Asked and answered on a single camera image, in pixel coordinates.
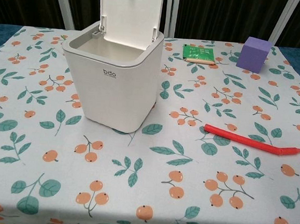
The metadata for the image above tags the floral fruit print tablecloth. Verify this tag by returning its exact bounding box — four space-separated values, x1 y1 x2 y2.
0 23 300 224

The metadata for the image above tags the white desktop trash bin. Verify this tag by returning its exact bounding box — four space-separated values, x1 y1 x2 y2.
56 18 166 137

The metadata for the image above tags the purple foam cube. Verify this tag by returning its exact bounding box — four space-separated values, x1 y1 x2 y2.
235 35 273 75

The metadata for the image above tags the white metal frame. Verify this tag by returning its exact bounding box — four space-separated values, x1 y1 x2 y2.
49 0 297 48

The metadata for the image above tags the white plastic lid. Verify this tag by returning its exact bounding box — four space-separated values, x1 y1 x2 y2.
97 0 164 49

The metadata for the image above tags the red bendy straw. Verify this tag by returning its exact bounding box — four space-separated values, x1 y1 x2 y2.
202 123 300 157

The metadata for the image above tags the green paper packet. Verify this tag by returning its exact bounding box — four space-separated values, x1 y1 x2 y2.
182 43 217 63

